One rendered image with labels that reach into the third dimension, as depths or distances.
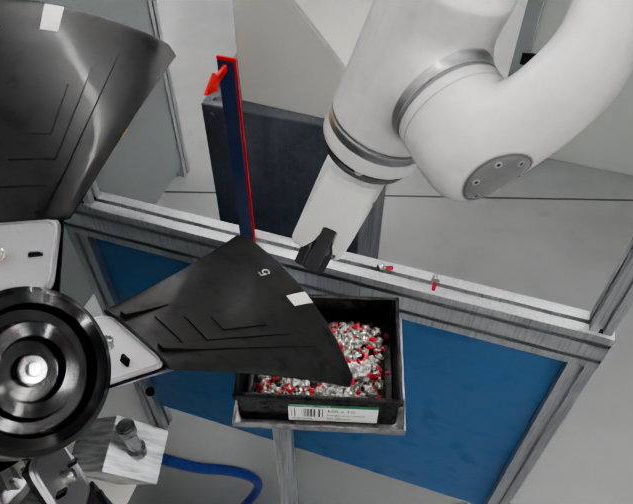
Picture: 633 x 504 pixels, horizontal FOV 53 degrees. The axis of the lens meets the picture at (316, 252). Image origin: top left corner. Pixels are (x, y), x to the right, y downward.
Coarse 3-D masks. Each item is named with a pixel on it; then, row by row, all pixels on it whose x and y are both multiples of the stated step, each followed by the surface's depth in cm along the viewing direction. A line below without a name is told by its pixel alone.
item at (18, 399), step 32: (32, 288) 45; (0, 320) 44; (32, 320) 45; (64, 320) 47; (0, 352) 43; (32, 352) 45; (64, 352) 46; (96, 352) 48; (0, 384) 42; (64, 384) 46; (96, 384) 47; (0, 416) 42; (32, 416) 43; (64, 416) 46; (96, 416) 46; (0, 448) 41; (32, 448) 43
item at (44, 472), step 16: (64, 448) 54; (32, 464) 46; (48, 464) 49; (64, 464) 52; (32, 480) 45; (48, 480) 47; (80, 480) 54; (48, 496) 46; (64, 496) 49; (80, 496) 52
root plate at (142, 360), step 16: (96, 320) 59; (112, 320) 59; (112, 336) 57; (128, 336) 58; (112, 352) 55; (128, 352) 56; (144, 352) 56; (112, 368) 53; (128, 368) 54; (144, 368) 54
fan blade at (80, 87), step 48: (0, 0) 59; (0, 48) 57; (48, 48) 58; (96, 48) 59; (144, 48) 62; (0, 96) 56; (48, 96) 56; (96, 96) 57; (144, 96) 59; (0, 144) 54; (48, 144) 54; (96, 144) 55; (0, 192) 52; (48, 192) 52
